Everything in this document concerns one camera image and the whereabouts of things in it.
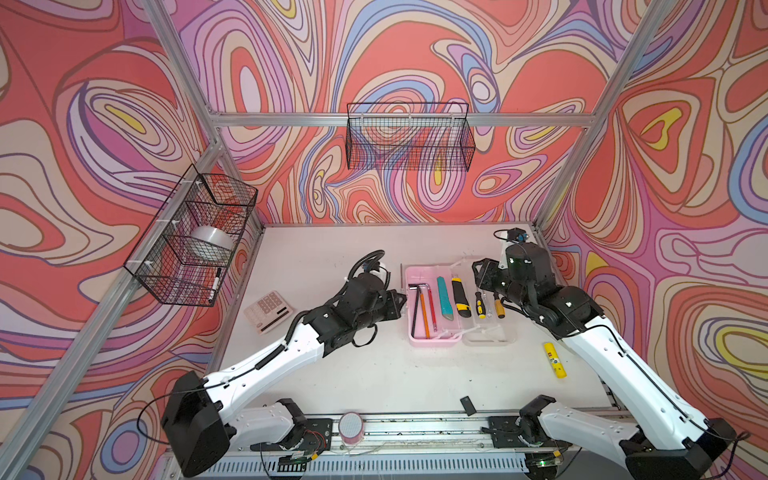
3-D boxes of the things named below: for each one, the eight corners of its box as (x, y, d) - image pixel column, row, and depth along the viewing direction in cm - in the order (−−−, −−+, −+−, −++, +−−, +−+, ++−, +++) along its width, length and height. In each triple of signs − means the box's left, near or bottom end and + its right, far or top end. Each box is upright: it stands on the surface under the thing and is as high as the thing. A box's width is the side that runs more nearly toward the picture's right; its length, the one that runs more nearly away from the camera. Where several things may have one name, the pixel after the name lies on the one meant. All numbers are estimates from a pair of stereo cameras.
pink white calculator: (244, 313, 97) (241, 310, 95) (276, 292, 102) (274, 288, 100) (263, 337, 91) (260, 334, 90) (295, 313, 97) (293, 310, 95)
